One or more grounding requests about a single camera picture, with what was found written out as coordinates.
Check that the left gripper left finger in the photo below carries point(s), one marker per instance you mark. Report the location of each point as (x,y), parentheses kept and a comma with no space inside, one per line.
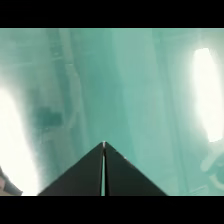
(83,178)

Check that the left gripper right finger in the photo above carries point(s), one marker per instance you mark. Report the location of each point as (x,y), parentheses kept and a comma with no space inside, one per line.
(128,180)

